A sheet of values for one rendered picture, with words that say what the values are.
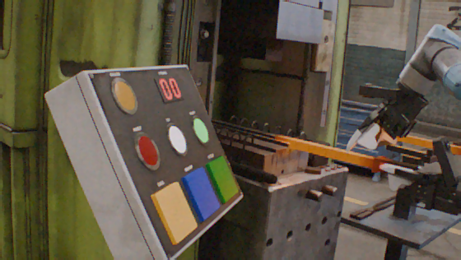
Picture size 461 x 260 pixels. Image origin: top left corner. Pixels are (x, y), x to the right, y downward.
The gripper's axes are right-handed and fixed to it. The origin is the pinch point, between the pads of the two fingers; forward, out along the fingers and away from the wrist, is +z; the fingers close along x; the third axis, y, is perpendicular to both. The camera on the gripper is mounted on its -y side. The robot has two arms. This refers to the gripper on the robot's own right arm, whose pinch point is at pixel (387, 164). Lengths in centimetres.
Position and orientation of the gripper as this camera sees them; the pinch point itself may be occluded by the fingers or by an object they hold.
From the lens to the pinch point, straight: 116.6
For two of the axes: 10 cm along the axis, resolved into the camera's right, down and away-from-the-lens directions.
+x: 6.8, -0.8, 7.3
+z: -7.3, -1.8, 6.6
